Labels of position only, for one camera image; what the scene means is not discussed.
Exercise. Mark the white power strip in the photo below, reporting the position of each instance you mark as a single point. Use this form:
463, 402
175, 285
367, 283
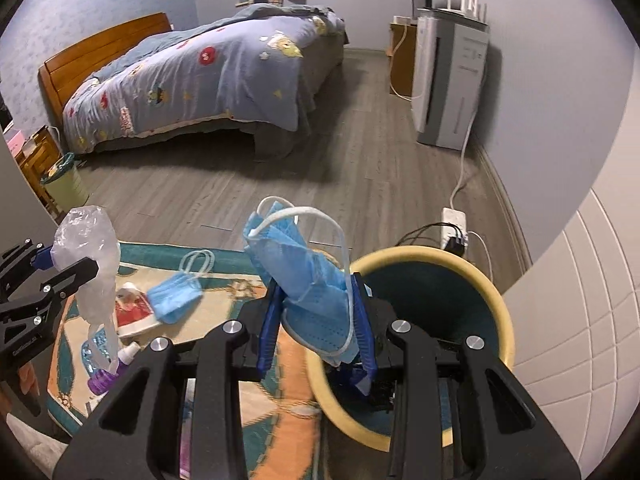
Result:
452, 220

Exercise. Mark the clear plastic bag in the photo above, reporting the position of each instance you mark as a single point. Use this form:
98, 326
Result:
85, 240

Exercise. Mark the wooden bed headboard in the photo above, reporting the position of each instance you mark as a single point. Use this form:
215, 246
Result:
90, 55

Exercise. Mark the grey fluffy mat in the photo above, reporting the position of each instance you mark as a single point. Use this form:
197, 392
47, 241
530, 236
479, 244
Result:
30, 440

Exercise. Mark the white air purifier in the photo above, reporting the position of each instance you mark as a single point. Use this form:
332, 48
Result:
450, 85

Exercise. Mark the folded blue face mask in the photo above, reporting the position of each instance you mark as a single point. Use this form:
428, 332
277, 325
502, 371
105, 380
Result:
172, 300

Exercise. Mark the yellow rimmed teal bin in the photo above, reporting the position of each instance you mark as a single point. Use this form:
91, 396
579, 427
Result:
430, 280

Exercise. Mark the green bin with bag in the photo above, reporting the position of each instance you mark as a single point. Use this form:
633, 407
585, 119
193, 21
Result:
67, 187

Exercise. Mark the red and white packet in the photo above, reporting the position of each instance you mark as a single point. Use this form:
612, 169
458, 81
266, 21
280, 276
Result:
132, 312

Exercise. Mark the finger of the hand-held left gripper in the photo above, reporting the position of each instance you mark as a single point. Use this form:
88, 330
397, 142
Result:
42, 256
70, 276

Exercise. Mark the wooden nightstand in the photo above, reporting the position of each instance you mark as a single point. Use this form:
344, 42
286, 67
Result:
35, 160

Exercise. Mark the purple bottle white cap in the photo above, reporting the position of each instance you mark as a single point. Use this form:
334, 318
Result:
100, 382

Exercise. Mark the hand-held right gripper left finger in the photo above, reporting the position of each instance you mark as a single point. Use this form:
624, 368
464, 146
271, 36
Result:
267, 335

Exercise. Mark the round printed rug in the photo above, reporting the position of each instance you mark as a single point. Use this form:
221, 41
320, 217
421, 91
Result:
225, 290

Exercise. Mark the person's left hand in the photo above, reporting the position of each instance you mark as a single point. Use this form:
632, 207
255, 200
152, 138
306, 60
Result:
27, 380

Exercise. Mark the white panelled cabinet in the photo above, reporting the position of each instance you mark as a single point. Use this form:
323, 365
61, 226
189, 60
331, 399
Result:
575, 310

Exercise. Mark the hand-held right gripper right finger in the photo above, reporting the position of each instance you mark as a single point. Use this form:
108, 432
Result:
367, 352

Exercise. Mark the grey bed base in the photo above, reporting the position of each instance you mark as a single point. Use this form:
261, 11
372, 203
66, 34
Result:
280, 140

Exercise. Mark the blue face mask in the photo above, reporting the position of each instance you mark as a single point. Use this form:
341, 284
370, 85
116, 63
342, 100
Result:
172, 300
310, 280

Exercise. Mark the wooden cabinet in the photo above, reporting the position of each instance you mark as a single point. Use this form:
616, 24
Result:
402, 60

